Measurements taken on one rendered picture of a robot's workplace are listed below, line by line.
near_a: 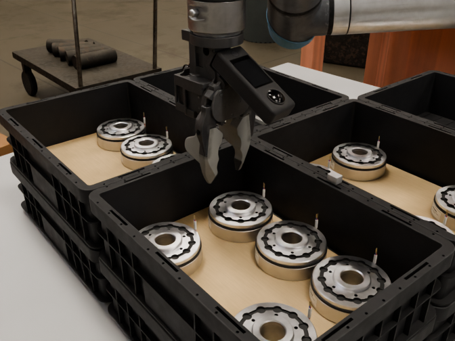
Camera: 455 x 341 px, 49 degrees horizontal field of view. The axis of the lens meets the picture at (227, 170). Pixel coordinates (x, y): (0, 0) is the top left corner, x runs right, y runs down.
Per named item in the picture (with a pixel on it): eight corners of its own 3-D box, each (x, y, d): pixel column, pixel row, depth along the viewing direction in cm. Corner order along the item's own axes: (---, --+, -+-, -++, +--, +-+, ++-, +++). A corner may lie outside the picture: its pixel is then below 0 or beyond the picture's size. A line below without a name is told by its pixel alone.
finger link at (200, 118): (214, 150, 72) (223, 91, 69) (222, 154, 71) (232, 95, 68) (189, 153, 68) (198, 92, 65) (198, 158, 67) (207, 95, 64)
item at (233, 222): (285, 210, 80) (285, 207, 79) (240, 237, 74) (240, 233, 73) (240, 187, 86) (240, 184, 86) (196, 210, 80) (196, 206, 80)
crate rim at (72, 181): (244, 148, 88) (244, 136, 87) (86, 207, 71) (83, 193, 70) (131, 88, 115) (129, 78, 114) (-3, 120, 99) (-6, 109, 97)
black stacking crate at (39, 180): (242, 194, 93) (242, 139, 87) (95, 258, 76) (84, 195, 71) (134, 126, 120) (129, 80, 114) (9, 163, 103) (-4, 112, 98)
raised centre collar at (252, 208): (262, 208, 79) (262, 204, 79) (240, 220, 77) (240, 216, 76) (240, 196, 83) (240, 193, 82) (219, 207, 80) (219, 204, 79)
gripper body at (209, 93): (212, 100, 76) (212, 20, 70) (254, 116, 71) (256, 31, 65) (174, 114, 72) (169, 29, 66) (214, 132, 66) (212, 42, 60)
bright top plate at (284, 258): (340, 245, 72) (341, 242, 72) (293, 276, 66) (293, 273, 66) (289, 215, 78) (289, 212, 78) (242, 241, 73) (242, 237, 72)
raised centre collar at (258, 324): (302, 339, 56) (303, 335, 56) (267, 358, 54) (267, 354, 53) (276, 312, 60) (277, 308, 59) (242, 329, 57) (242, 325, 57)
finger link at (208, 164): (189, 171, 76) (198, 113, 73) (216, 185, 72) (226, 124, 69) (174, 174, 74) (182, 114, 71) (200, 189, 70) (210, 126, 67)
